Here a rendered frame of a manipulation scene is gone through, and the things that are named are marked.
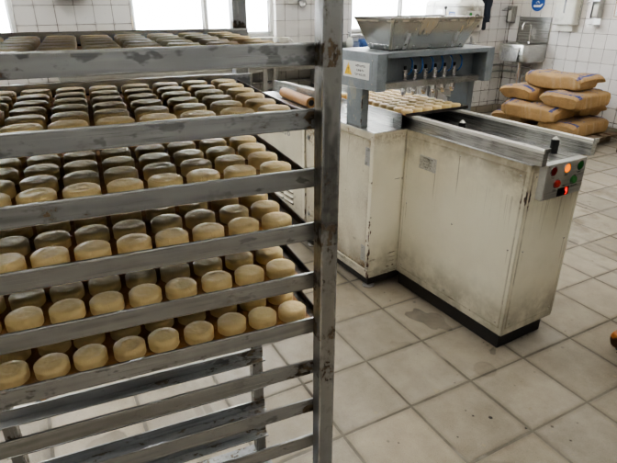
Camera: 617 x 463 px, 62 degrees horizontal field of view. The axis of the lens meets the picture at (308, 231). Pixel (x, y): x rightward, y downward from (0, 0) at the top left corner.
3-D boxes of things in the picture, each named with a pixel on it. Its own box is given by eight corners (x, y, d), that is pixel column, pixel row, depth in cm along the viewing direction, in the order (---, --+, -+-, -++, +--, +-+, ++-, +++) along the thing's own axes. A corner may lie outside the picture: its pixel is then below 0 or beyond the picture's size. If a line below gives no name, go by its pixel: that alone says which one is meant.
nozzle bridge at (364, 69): (333, 119, 258) (335, 48, 244) (440, 106, 291) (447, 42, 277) (374, 133, 232) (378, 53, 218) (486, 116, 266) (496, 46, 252)
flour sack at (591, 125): (571, 140, 512) (574, 125, 506) (534, 131, 544) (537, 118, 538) (611, 131, 548) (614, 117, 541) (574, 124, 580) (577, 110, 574)
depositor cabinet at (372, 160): (259, 213, 367) (253, 93, 332) (342, 195, 400) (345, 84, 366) (365, 293, 267) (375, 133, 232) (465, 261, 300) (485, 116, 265)
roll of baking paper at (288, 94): (279, 97, 317) (279, 87, 315) (288, 96, 319) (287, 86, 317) (306, 108, 284) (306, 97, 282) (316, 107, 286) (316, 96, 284)
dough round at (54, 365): (28, 378, 78) (25, 367, 78) (52, 358, 83) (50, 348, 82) (54, 386, 77) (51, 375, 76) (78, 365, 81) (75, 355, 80)
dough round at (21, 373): (38, 376, 79) (35, 365, 78) (6, 396, 75) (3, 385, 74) (17, 366, 81) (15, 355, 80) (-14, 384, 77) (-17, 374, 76)
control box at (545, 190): (532, 198, 195) (540, 163, 189) (572, 187, 206) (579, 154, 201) (542, 201, 192) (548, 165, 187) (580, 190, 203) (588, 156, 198)
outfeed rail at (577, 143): (318, 86, 355) (318, 76, 352) (321, 86, 356) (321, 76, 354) (591, 156, 198) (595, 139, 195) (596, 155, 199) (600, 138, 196)
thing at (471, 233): (393, 283, 276) (406, 116, 239) (440, 267, 292) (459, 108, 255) (497, 354, 221) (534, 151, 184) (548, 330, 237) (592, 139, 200)
